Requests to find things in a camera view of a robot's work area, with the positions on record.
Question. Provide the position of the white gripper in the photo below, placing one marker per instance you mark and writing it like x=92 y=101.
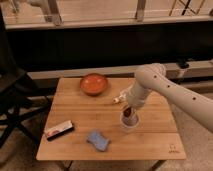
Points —
x=136 y=98

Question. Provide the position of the dark red pepper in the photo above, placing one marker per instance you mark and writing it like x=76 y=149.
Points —
x=127 y=112

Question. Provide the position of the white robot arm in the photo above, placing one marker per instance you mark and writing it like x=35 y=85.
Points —
x=152 y=77

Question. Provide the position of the white ceramic cup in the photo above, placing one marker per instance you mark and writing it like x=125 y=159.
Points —
x=129 y=122

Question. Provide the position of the small white toy object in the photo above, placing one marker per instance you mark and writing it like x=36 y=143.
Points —
x=120 y=98

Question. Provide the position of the orange bowl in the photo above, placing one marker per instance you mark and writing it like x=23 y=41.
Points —
x=93 y=84

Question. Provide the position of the wooden table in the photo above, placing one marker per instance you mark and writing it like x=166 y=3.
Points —
x=155 y=138

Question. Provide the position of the blue sponge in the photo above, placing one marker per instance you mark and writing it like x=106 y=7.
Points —
x=98 y=140

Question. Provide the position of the metal railing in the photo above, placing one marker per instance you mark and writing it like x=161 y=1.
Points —
x=52 y=14

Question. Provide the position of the black chair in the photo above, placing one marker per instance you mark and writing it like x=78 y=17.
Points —
x=11 y=100

